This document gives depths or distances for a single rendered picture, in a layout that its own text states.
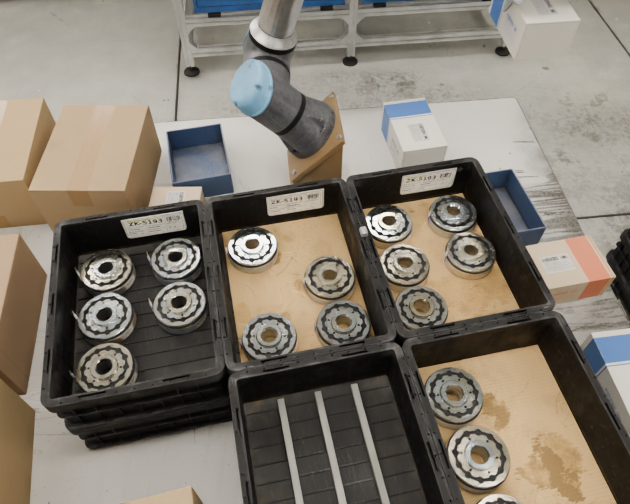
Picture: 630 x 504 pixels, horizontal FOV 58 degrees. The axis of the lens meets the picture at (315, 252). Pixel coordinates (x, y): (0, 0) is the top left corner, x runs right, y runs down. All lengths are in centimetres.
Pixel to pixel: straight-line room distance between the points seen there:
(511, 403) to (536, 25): 78
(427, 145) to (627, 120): 177
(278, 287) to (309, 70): 206
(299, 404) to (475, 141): 97
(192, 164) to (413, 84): 169
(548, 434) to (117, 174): 105
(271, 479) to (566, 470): 49
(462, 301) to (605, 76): 237
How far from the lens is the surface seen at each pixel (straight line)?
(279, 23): 137
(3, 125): 164
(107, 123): 154
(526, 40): 139
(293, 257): 121
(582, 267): 139
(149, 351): 114
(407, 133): 155
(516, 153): 170
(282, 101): 133
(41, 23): 379
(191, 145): 165
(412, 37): 313
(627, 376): 126
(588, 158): 288
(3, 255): 134
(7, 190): 151
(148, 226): 123
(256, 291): 116
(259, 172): 156
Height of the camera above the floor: 180
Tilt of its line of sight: 53 degrees down
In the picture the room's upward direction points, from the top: straight up
